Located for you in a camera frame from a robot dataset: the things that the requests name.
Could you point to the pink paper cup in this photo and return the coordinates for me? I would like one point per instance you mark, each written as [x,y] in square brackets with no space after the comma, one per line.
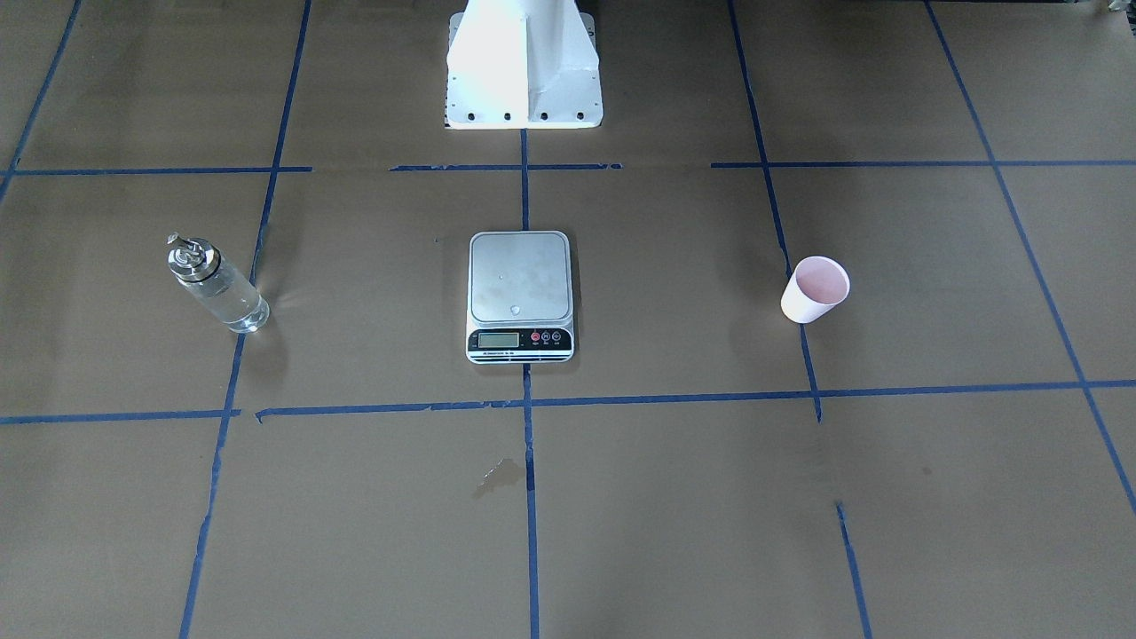
[817,284]

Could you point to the white digital kitchen scale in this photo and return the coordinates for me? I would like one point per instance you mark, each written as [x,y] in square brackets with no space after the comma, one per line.
[519,298]

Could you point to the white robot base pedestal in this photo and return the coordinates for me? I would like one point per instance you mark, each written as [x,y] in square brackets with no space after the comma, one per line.
[515,65]

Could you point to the clear glass sauce bottle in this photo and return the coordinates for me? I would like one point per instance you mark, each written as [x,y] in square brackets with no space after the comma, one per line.
[206,273]

